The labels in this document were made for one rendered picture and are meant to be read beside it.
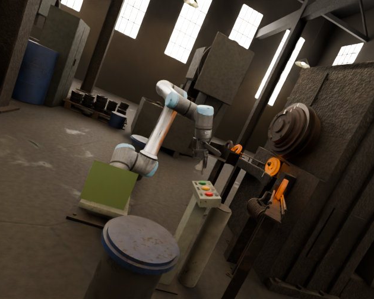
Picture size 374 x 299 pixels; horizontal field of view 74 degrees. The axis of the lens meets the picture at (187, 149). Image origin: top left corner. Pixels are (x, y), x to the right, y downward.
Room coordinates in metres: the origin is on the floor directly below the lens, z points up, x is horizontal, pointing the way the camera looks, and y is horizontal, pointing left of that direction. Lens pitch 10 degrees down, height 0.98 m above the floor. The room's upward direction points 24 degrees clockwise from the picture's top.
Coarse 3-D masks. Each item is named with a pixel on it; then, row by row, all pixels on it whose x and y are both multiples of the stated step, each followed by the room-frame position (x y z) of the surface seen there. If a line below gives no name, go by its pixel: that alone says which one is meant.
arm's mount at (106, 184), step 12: (96, 168) 1.53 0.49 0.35; (108, 168) 1.56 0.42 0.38; (120, 168) 1.58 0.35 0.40; (96, 180) 1.54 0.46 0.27; (108, 180) 1.56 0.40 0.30; (120, 180) 1.59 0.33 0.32; (132, 180) 1.61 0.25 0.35; (84, 192) 1.53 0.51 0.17; (96, 192) 1.55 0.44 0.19; (108, 192) 1.57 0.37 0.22; (120, 192) 1.60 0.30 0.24; (108, 204) 1.58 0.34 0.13; (120, 204) 1.60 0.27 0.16
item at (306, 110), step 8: (296, 104) 2.16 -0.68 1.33; (304, 104) 2.07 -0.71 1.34; (312, 112) 2.02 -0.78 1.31; (312, 120) 1.95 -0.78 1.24; (304, 128) 1.93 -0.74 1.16; (312, 128) 1.93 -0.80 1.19; (304, 136) 1.91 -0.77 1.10; (296, 144) 1.92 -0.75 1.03; (304, 144) 1.93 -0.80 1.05; (280, 152) 2.05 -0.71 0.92; (288, 152) 1.97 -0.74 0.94; (296, 152) 1.97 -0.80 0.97
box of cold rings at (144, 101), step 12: (144, 108) 4.10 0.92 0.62; (156, 108) 4.15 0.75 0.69; (144, 120) 4.12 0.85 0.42; (156, 120) 4.18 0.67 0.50; (180, 120) 4.30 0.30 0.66; (132, 132) 4.09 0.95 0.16; (144, 132) 4.15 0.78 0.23; (168, 132) 4.26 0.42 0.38; (180, 132) 4.32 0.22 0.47; (192, 132) 4.39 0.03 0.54; (168, 144) 4.29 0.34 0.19; (180, 144) 4.35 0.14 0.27
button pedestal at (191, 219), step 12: (204, 192) 1.24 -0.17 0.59; (216, 192) 1.26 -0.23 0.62; (192, 204) 1.27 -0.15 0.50; (204, 204) 1.17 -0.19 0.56; (216, 204) 1.19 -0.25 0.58; (192, 216) 1.24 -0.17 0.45; (180, 228) 1.28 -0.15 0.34; (192, 228) 1.25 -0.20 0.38; (180, 240) 1.24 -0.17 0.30; (180, 252) 1.25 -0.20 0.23; (168, 276) 1.25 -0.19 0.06; (156, 288) 1.19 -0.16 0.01; (168, 288) 1.23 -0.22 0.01
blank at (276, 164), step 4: (268, 160) 2.19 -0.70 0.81; (272, 160) 2.14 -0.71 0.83; (276, 160) 2.10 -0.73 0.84; (276, 164) 2.07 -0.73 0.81; (268, 168) 2.14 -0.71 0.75; (272, 168) 2.09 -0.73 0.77; (276, 168) 2.05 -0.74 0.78; (268, 172) 2.11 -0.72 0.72; (272, 172) 2.07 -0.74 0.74; (276, 172) 2.06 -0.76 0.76
